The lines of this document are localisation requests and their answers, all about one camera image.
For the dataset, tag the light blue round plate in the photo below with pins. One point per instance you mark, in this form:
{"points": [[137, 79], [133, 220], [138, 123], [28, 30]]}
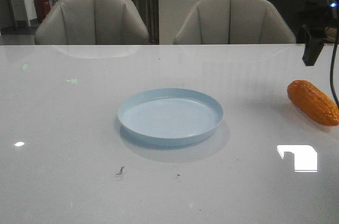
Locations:
{"points": [[170, 116]]}

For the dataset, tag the grey upholstered chair left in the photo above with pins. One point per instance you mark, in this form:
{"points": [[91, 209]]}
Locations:
{"points": [[92, 22]]}

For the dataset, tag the grey upholstered chair right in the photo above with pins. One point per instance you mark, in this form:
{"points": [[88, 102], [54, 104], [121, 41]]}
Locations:
{"points": [[234, 22]]}

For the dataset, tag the orange toy corn cob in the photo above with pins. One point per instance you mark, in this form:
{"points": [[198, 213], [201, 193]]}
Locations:
{"points": [[313, 102]]}

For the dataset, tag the red waste bin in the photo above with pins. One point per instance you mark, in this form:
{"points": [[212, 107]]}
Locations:
{"points": [[42, 8]]}

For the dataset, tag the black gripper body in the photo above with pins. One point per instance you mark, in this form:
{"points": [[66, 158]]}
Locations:
{"points": [[317, 16]]}

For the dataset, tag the grey upholstered chair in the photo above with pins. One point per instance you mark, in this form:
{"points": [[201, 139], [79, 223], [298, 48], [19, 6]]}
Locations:
{"points": [[92, 22], [234, 22]]}

